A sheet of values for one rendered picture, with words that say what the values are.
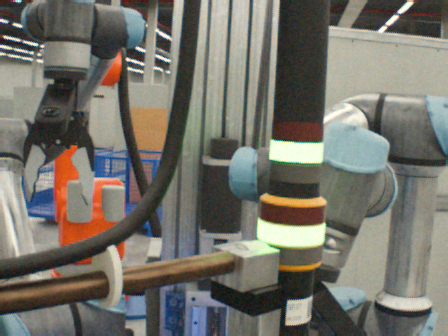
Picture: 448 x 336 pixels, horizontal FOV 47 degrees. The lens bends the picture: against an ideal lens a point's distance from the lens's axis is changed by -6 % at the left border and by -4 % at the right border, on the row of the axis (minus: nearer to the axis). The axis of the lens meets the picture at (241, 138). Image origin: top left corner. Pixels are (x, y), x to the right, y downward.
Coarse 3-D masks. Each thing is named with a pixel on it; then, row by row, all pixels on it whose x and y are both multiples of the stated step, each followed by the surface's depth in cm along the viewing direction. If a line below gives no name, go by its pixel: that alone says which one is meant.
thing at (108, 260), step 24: (192, 0) 28; (192, 24) 28; (192, 48) 28; (192, 72) 28; (168, 144) 28; (168, 168) 28; (144, 216) 27; (96, 240) 25; (120, 240) 26; (0, 264) 22; (24, 264) 23; (48, 264) 23; (96, 264) 26; (120, 264) 25; (120, 288) 25
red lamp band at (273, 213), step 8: (264, 208) 34; (272, 208) 33; (280, 208) 33; (288, 208) 33; (296, 208) 33; (304, 208) 33; (312, 208) 33; (320, 208) 34; (264, 216) 34; (272, 216) 33; (280, 216) 33; (288, 216) 33; (296, 216) 33; (304, 216) 33; (312, 216) 33; (320, 216) 34; (280, 224) 33; (288, 224) 33; (296, 224) 33; (304, 224) 33; (312, 224) 33
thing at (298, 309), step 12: (288, 276) 34; (300, 276) 34; (312, 276) 34; (300, 288) 34; (312, 288) 35; (288, 300) 34; (300, 300) 34; (288, 312) 34; (300, 312) 34; (288, 324) 34; (300, 324) 34
